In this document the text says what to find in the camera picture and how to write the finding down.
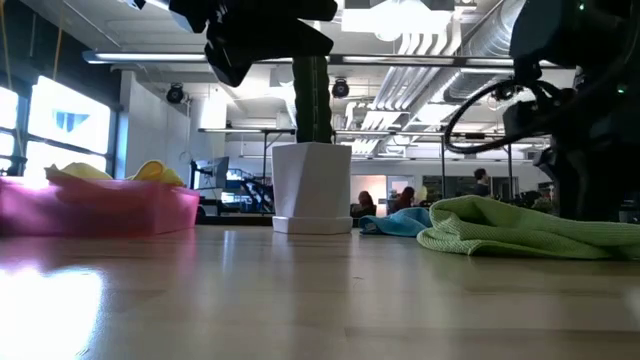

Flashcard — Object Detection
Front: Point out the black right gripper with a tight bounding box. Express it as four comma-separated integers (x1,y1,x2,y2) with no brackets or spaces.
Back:
532,69,640,224

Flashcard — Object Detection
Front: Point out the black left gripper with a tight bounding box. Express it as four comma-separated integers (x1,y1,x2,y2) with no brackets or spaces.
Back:
167,0,340,89

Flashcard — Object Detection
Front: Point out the yellow-green microfiber towel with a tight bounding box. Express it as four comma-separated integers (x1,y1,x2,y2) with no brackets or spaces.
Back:
415,194,640,262

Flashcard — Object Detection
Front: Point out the yellow microfiber towel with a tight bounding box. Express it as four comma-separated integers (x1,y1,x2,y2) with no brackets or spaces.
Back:
43,159,187,190

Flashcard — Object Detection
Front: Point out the pink plastic tray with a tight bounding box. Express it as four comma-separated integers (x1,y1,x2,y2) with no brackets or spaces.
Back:
0,175,201,238

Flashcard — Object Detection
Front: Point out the light blue microfiber towel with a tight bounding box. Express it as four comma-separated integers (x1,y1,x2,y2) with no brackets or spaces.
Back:
358,206,434,238

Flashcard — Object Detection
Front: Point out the green cactus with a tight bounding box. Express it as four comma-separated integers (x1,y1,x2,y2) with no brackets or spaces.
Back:
291,53,334,145

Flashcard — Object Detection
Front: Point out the long ceiling light bar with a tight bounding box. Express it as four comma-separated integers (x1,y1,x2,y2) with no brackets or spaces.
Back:
82,49,516,69

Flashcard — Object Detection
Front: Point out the black monitor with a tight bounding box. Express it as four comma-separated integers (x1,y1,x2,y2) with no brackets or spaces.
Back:
189,156,231,190

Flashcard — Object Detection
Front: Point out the white faceted plant pot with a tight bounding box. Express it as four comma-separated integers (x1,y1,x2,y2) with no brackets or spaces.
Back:
270,141,354,236

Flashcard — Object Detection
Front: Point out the large bright window pane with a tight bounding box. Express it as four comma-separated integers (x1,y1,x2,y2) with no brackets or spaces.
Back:
27,74,112,156

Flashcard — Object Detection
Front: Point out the small bright window pane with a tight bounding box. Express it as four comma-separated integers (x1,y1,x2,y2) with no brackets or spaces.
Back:
0,85,20,131

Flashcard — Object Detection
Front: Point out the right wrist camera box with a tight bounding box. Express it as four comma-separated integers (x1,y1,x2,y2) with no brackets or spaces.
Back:
502,98,540,139

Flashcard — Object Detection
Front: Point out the black overhead camera frame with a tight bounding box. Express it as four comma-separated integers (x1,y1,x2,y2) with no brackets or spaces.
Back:
333,129,516,199
197,127,297,187

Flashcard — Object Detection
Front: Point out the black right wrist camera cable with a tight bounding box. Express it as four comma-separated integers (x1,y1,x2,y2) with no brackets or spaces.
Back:
443,78,569,155

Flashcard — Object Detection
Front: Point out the silver ventilation duct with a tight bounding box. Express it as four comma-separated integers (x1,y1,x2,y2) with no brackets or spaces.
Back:
442,0,526,104

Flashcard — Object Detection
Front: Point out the black aluminium table frame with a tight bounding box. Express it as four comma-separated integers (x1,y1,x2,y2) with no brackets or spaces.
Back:
197,213,275,227

